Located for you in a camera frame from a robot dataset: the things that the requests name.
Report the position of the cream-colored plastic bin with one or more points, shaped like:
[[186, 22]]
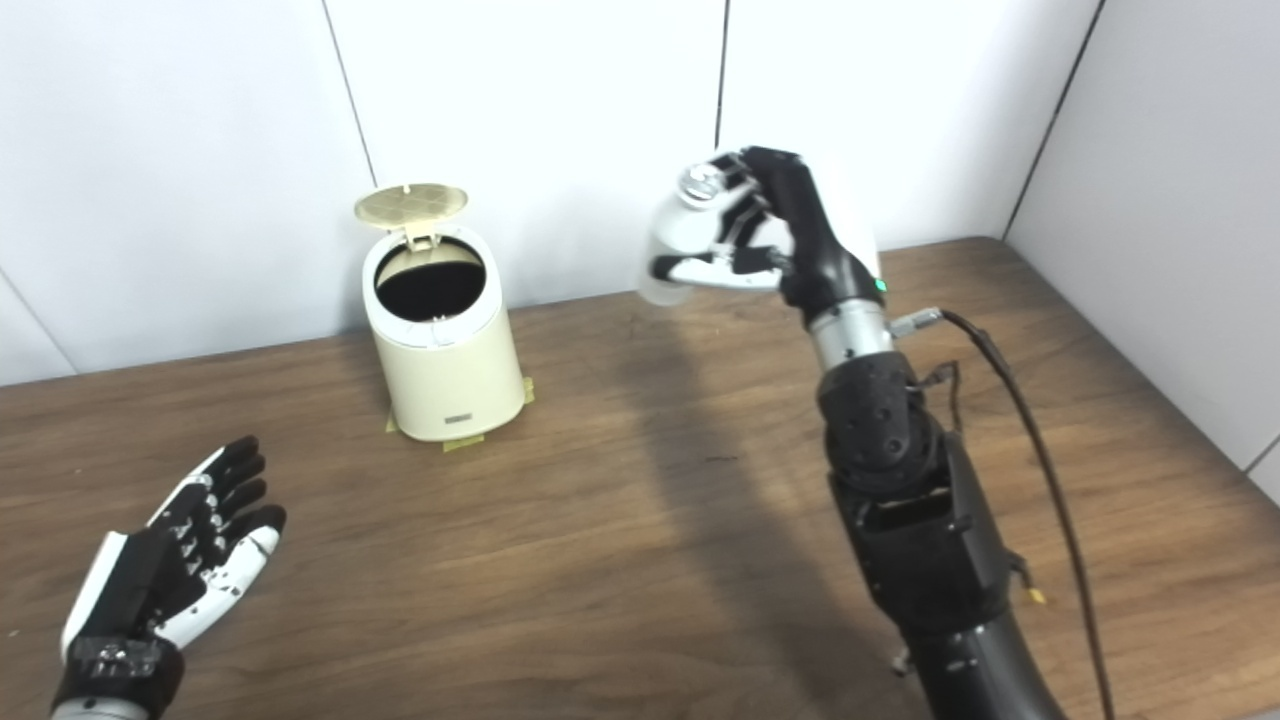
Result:
[[450, 370]]

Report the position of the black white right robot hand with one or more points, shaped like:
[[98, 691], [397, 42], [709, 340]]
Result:
[[820, 250]]

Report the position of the small white plastic bottle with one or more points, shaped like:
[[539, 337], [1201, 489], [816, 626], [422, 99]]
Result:
[[680, 230]]

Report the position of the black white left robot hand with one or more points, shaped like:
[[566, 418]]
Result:
[[135, 590]]

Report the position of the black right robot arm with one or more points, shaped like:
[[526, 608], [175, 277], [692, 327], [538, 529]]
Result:
[[920, 530]]

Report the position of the round cream bin lid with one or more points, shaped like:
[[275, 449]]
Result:
[[410, 204]]

